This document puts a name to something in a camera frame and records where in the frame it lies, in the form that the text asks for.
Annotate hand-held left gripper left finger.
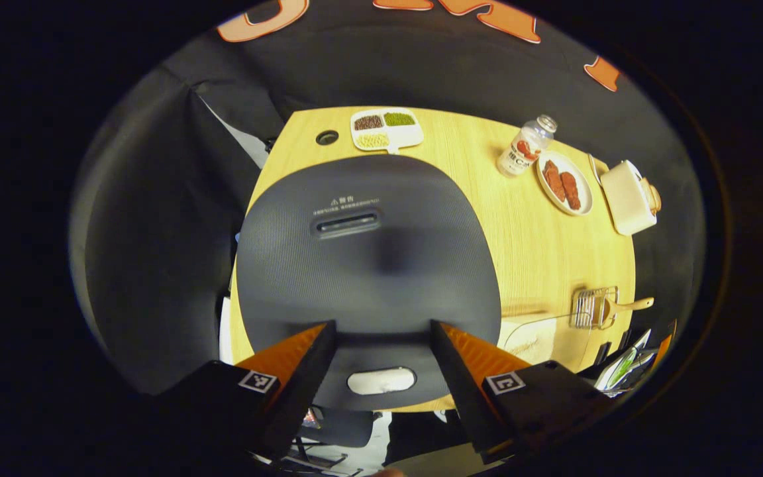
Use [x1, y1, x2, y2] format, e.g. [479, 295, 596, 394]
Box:
[150, 320, 338, 461]

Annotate clear plastic drink bottle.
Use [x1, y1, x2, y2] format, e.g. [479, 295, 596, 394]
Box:
[497, 114, 558, 178]

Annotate white toaster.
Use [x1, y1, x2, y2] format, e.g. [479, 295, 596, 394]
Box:
[600, 159, 662, 237]

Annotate metal wire chopstick holder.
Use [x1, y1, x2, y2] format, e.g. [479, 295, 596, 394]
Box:
[570, 286, 619, 331]

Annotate clear glass container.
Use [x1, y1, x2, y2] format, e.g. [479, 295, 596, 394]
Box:
[499, 310, 594, 373]

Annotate white printed papers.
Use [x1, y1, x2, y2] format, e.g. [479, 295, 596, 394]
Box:
[580, 328, 660, 398]

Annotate black office chair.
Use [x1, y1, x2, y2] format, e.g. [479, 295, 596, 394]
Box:
[289, 404, 382, 474]

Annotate white divided grain dish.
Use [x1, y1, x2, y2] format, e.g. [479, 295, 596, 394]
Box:
[350, 107, 425, 154]

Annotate wooden spoon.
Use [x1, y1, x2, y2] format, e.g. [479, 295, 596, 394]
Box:
[597, 296, 655, 330]

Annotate red meat piece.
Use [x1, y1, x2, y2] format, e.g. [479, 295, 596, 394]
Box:
[560, 171, 582, 211]
[542, 159, 566, 203]

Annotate white round plate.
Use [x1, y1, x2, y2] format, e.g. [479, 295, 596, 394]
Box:
[536, 151, 594, 217]

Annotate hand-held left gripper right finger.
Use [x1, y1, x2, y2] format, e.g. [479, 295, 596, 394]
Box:
[429, 319, 614, 464]

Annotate black silver rice cooker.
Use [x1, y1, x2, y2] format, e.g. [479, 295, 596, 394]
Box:
[234, 154, 503, 413]

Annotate toasted bread slice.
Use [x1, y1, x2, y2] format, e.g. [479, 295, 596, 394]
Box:
[640, 178, 662, 214]

